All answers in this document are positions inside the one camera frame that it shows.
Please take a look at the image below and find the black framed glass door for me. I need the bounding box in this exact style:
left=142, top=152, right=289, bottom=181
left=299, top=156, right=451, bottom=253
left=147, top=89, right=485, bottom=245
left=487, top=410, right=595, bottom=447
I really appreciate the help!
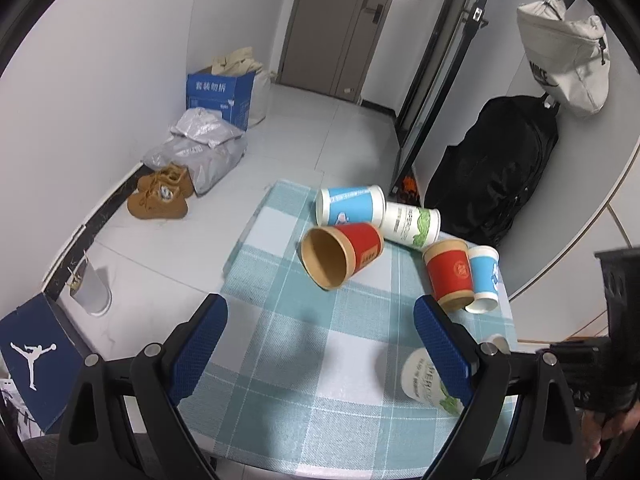
left=395, top=0, right=501, bottom=181

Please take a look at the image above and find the person's right hand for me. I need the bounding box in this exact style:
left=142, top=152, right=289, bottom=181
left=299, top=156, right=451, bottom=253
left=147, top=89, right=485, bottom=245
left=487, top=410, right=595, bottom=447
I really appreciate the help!
left=586, top=404, right=640, bottom=462

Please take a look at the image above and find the teal checked tablecloth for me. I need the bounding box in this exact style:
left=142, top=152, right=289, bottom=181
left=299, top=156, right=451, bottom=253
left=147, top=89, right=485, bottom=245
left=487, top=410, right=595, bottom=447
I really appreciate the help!
left=221, top=179, right=518, bottom=480

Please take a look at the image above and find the blue shoe box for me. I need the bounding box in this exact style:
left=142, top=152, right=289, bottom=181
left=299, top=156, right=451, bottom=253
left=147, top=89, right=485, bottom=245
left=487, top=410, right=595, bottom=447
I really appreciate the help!
left=0, top=294, right=93, bottom=433

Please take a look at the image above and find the blue cardboard box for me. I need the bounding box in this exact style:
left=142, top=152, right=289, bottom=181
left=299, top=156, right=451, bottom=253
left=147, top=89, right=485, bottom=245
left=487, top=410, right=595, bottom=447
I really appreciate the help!
left=186, top=66, right=256, bottom=131

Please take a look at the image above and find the brown suede shoe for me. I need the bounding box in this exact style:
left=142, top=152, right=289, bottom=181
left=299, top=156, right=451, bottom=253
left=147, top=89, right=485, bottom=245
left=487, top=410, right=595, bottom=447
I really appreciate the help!
left=137, top=164, right=195, bottom=197
left=127, top=187, right=188, bottom=220

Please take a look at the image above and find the light grey waist bag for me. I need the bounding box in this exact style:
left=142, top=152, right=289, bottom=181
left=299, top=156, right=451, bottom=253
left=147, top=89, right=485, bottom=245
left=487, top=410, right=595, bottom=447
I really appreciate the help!
left=516, top=0, right=612, bottom=118

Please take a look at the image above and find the grey plastic parcel bag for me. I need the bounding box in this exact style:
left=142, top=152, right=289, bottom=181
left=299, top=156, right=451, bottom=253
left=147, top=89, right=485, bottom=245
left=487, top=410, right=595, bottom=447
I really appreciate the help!
left=170, top=108, right=246, bottom=148
left=142, top=132, right=248, bottom=197

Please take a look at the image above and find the black backpack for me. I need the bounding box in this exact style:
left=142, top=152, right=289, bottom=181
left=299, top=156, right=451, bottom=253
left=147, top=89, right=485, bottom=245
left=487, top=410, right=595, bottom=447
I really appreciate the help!
left=424, top=95, right=560, bottom=248

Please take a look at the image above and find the blue white paper cup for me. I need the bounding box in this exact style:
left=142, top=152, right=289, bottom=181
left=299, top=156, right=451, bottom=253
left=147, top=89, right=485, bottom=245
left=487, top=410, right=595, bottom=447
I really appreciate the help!
left=315, top=185, right=387, bottom=227
left=465, top=245, right=501, bottom=315

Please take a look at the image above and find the green white paper cup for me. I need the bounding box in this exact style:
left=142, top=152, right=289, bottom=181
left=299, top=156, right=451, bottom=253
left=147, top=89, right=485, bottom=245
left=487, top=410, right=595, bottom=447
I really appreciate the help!
left=381, top=202, right=442, bottom=252
left=401, top=334, right=510, bottom=417

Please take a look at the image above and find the beige tote bag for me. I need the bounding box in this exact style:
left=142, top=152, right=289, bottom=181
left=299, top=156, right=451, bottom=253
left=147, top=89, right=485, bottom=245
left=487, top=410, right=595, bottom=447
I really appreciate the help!
left=211, top=47, right=277, bottom=128

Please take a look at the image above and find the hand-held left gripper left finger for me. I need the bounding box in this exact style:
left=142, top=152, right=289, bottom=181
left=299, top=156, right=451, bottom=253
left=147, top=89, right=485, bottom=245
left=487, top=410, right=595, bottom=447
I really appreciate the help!
left=57, top=292, right=231, bottom=480

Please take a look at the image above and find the grey door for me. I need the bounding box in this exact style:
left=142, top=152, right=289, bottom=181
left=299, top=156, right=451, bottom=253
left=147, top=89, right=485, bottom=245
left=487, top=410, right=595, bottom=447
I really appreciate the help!
left=277, top=0, right=406, bottom=101

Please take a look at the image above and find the orange black item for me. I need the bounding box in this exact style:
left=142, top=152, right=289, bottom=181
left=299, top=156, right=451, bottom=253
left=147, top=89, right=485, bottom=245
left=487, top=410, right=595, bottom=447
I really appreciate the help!
left=392, top=172, right=420, bottom=201

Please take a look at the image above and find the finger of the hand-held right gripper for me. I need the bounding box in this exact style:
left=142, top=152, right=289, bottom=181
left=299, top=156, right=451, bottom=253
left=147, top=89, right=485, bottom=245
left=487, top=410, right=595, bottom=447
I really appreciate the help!
left=550, top=341, right=610, bottom=365

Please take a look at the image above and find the red brown paper cup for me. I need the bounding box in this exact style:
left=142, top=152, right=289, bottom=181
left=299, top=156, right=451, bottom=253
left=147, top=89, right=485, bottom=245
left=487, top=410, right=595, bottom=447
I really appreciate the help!
left=422, top=239, right=475, bottom=311
left=300, top=221, right=385, bottom=292

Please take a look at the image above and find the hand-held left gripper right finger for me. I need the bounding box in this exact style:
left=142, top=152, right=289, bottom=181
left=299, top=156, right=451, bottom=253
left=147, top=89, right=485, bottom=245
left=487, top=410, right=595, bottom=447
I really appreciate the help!
left=413, top=295, right=587, bottom=480

